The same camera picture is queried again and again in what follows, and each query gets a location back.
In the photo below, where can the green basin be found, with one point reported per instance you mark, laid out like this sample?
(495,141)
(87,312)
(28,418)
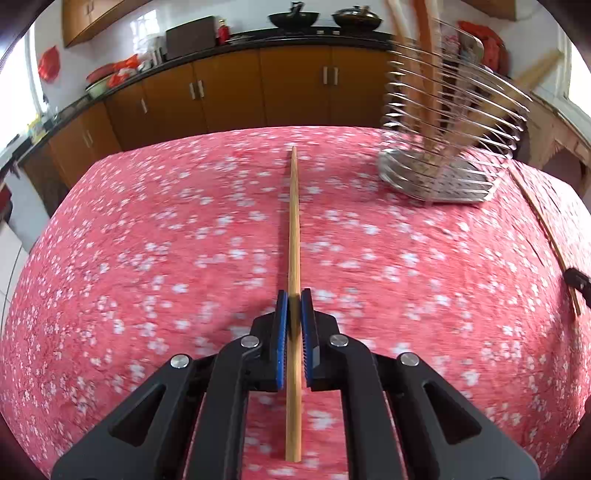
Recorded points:
(99,88)

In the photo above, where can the wooden side table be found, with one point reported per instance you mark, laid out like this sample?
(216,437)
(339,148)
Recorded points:
(558,134)

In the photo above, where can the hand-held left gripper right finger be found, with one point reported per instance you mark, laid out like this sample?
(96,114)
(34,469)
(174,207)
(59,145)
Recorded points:
(309,341)

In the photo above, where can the brown wall cabinet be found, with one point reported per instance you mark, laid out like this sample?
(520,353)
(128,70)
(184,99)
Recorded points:
(494,8)
(92,18)

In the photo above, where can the glass jars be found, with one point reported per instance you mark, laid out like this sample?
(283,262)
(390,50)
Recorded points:
(151,53)

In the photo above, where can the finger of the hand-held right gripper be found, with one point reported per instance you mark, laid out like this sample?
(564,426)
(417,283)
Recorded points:
(579,282)

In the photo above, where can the dark cutting board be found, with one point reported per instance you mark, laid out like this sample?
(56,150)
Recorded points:
(190,39)

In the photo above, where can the dark lidded pan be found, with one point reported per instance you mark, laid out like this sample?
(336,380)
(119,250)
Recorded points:
(358,19)

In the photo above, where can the brown lower kitchen cabinets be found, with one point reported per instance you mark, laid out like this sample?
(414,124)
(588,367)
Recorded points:
(231,92)

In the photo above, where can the black wok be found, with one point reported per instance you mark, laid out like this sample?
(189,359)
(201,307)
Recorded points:
(287,19)

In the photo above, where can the red bottle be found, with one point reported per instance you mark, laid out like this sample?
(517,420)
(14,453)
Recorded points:
(224,33)

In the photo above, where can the window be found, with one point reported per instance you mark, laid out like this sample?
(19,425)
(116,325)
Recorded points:
(577,69)
(18,87)

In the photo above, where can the black kitchen countertop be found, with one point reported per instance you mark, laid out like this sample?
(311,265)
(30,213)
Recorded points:
(277,39)

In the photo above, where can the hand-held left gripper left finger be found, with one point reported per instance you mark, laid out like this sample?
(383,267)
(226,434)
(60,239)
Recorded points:
(280,341)

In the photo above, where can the yellow green bottle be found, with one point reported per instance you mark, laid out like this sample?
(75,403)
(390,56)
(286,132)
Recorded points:
(35,129)

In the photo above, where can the hanging red plastic bag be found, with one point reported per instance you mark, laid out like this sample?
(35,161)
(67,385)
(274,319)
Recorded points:
(49,64)

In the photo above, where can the red plastic bags on basin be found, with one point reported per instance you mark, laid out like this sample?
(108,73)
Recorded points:
(120,69)

